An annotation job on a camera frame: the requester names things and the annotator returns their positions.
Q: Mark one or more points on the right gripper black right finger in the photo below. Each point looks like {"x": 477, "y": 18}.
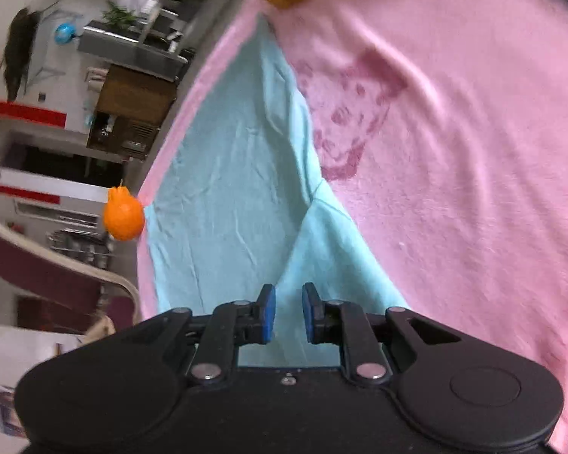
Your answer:
{"x": 345, "y": 324}

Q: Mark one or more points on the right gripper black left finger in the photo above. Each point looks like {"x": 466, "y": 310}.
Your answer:
{"x": 219, "y": 337}

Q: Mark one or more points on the light blue t-shirt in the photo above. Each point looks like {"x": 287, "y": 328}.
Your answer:
{"x": 243, "y": 203}

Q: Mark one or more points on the orange plush toy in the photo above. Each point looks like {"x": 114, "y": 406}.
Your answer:
{"x": 123, "y": 215}

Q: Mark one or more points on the wooden cabinet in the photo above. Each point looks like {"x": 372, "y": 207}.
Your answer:
{"x": 129, "y": 113}

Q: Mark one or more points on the pink blanket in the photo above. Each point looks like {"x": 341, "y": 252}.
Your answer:
{"x": 442, "y": 128}

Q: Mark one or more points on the grey tv console shelf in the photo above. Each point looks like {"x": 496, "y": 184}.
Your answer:
{"x": 98, "y": 40}

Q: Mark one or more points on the green potted plant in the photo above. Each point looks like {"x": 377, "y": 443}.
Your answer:
{"x": 118, "y": 17}

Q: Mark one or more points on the maroon chair with beige frame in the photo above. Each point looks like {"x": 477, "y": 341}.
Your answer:
{"x": 77, "y": 286}

